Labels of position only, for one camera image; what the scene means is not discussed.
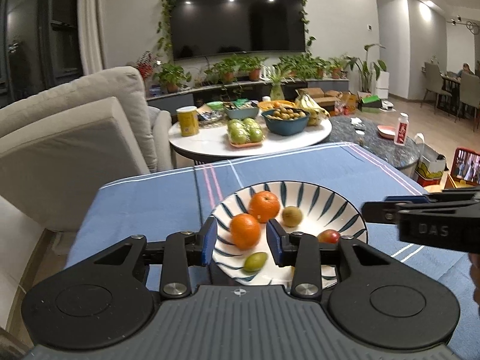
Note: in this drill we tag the white bottle red label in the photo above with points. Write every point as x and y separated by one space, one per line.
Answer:
401 131

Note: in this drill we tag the white round table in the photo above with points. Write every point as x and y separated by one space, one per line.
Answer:
210 144

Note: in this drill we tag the white tissue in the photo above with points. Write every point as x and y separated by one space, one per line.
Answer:
358 122

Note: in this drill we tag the dark framed window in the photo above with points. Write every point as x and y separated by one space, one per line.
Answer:
37 26

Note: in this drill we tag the green bowl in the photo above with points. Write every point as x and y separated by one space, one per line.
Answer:
215 104

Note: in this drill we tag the dark television cabinet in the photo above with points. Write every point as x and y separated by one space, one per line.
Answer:
180 97

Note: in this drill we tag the white curtain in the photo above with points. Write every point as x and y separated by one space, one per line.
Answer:
92 26

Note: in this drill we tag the blue striped tablecloth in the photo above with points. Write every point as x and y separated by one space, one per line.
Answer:
150 202

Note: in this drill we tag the red flower plant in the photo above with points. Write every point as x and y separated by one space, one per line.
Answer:
148 65

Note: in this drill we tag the glass dish of snacks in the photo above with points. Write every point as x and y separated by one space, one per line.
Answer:
212 114

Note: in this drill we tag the orange basket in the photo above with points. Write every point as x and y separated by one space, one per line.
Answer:
275 104

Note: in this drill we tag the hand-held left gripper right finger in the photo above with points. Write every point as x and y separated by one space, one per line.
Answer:
275 247

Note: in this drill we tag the grey dining chair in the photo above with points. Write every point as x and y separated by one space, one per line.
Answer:
435 78
468 90

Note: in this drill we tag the large leafy floor plant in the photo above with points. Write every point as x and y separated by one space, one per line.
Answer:
365 71

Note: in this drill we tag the pink dish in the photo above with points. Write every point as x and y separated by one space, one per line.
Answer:
386 131

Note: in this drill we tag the white carton box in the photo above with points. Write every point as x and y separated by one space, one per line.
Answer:
431 163

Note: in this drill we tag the green oval fruit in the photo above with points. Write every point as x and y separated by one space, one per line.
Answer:
255 261

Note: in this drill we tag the beige armchair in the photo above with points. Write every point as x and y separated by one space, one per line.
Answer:
75 138

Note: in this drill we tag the bunch of bananas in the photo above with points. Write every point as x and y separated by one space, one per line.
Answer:
313 110

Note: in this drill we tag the red apple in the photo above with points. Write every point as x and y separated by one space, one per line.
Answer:
329 236

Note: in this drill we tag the dining table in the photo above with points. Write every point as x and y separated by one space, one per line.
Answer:
452 79

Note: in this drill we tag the pile of longans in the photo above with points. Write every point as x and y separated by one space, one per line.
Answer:
287 114

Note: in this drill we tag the person's right hand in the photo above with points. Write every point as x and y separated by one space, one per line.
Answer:
476 277

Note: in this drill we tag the dark marble table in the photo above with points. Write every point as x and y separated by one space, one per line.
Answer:
375 153

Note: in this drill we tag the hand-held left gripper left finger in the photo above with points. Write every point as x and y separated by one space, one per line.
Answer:
209 243

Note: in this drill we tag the yellow can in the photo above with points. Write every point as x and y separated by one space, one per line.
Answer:
186 122

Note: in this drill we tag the orange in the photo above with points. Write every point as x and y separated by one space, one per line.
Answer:
264 206
245 230

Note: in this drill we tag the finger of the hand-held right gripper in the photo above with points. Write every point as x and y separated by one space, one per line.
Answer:
407 198
380 213

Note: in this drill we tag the row of potted green plants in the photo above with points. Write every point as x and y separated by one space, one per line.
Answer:
172 77

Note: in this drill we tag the black television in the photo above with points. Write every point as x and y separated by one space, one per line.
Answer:
240 18

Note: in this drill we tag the brown kiwi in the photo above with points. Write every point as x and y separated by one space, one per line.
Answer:
292 216

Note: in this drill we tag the white robot vacuum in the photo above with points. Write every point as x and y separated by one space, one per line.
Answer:
387 105

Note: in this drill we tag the green box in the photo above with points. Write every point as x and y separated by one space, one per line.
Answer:
370 104

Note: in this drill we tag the teal bowl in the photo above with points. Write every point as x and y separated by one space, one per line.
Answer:
285 127

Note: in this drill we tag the white floor appliance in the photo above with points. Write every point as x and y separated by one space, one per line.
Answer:
382 86

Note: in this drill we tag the wrapped green pears tray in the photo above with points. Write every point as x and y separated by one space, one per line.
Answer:
244 132

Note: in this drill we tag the teal basket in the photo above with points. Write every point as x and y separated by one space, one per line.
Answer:
242 112

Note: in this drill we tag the cardboard box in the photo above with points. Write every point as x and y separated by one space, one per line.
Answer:
318 95

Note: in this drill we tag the glass vase with plant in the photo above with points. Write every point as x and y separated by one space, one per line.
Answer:
276 90

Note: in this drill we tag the striped white bowl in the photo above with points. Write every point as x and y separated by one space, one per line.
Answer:
318 202

